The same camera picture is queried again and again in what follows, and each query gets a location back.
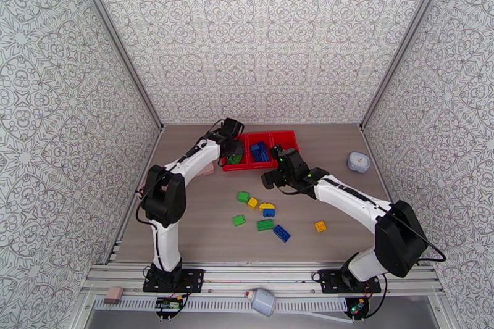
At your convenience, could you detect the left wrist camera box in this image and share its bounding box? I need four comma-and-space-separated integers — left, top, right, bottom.
223, 118, 245, 138

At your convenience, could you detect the aluminium frame post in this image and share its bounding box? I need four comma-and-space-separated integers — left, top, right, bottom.
65, 0, 165, 130
359, 0, 456, 131

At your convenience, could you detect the aluminium table edge rail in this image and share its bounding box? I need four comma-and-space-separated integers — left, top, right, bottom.
359, 125, 393, 209
107, 125, 166, 263

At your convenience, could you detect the red three-compartment bin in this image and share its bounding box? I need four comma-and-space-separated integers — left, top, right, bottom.
221, 130, 301, 172

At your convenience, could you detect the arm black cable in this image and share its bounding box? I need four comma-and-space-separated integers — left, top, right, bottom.
280, 185, 448, 263
135, 119, 225, 267

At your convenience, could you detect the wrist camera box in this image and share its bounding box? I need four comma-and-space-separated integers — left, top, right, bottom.
261, 169, 285, 191
223, 118, 245, 138

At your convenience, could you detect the white slotted cable duct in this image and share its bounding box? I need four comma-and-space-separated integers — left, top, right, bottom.
93, 298, 348, 314

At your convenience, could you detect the pink pencil case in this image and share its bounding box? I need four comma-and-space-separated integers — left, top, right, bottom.
195, 162, 216, 178

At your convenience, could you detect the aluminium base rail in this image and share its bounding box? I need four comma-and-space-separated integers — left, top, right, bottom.
83, 262, 445, 296

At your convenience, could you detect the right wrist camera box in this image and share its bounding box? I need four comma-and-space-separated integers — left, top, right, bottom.
261, 169, 285, 191

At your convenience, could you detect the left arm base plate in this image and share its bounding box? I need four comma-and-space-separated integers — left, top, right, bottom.
143, 269, 206, 294

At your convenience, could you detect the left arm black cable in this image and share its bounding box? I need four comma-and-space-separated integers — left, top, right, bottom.
135, 119, 225, 267

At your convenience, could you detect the pink eraser block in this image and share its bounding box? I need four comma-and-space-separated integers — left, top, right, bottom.
104, 287, 125, 305

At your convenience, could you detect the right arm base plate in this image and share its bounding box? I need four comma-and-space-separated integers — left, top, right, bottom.
320, 269, 383, 295

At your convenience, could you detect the white blue small container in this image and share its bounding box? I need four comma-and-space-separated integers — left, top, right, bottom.
347, 151, 371, 175

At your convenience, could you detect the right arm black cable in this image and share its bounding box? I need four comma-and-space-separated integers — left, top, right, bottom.
280, 185, 448, 263

